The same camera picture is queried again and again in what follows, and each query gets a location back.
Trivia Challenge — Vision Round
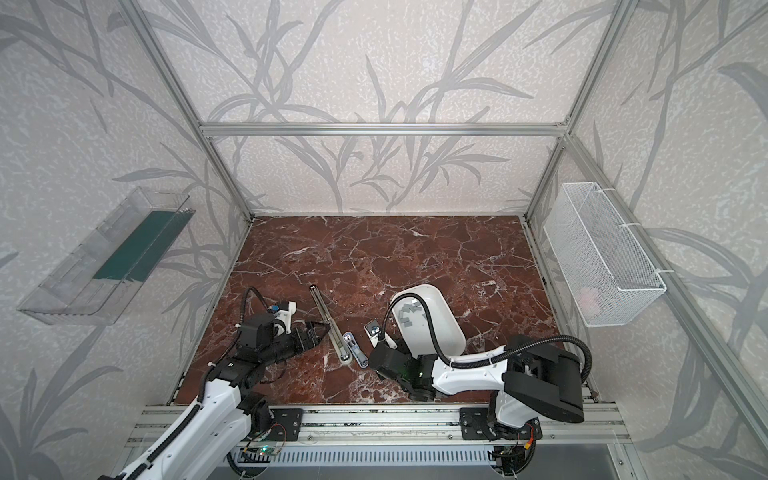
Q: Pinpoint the white oval tray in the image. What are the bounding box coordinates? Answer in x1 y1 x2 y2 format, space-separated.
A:
389 283 467 359

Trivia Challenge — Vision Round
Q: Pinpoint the small blue stapler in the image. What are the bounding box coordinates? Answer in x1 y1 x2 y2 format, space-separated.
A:
342 332 368 369

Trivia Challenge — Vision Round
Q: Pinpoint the grey staple strip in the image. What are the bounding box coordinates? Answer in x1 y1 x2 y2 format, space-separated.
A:
401 303 422 316

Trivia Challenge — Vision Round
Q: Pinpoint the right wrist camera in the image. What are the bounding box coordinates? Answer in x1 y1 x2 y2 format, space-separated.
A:
364 320 397 349

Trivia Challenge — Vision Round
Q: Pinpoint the beige black long stapler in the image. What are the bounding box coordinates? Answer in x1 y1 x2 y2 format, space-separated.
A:
309 285 353 365

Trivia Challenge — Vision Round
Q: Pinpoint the pink object in basket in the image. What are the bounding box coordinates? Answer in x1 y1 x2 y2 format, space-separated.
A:
576 287 600 311

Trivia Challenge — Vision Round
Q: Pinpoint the white wire mesh basket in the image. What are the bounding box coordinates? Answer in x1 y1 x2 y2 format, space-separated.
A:
544 182 667 327

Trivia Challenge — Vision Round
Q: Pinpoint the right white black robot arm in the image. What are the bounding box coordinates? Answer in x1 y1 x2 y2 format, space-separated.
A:
366 284 593 439

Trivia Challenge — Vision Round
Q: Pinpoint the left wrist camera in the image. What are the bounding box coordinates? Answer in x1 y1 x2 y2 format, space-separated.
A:
269 301 297 334

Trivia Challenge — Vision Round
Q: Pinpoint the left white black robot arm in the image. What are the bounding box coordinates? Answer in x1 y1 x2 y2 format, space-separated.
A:
115 287 330 479

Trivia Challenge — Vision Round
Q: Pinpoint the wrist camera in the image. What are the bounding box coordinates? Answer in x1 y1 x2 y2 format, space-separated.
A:
364 320 397 349
269 301 297 334

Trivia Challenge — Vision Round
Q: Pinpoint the clear plastic wall bin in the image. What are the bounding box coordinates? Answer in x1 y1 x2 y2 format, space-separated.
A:
18 187 195 326

